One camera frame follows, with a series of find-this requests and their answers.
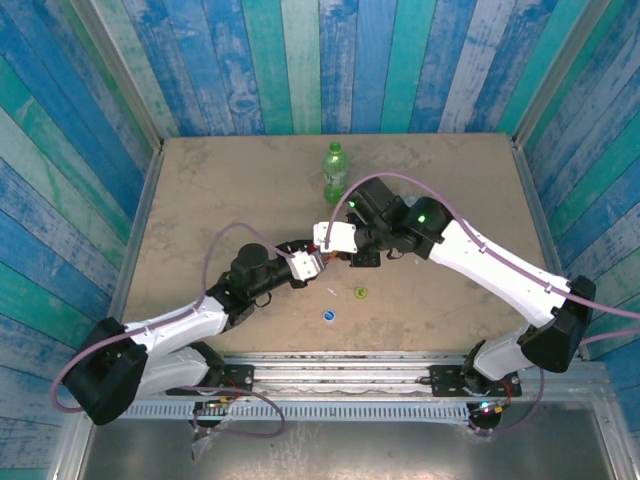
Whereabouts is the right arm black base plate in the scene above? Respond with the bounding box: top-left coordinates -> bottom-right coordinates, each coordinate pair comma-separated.
429,364 -> 522,399

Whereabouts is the aluminium mounting rail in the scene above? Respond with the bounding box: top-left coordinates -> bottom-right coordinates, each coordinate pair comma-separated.
74,352 -> 609,401

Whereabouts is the slotted grey cable duct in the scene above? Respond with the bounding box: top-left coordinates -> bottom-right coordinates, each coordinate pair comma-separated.
94,402 -> 474,421

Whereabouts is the aluminium table side rail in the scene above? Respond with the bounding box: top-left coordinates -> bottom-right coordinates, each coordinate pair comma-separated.
509,139 -> 591,359
94,148 -> 166,359

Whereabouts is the steel sheet tray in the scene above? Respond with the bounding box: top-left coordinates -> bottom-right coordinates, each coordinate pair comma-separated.
74,417 -> 621,480

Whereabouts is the green plastic bottle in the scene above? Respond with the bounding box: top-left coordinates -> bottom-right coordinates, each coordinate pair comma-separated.
322,141 -> 351,205

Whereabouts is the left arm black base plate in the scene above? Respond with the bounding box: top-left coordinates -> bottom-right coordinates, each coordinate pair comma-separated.
199,363 -> 256,397

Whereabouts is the aluminium frame post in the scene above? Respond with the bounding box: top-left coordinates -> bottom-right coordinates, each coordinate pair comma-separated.
69,0 -> 165,151
513,0 -> 612,147

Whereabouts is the clear plastic film scrap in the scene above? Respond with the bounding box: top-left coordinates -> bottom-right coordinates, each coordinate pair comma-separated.
189,422 -> 236,460

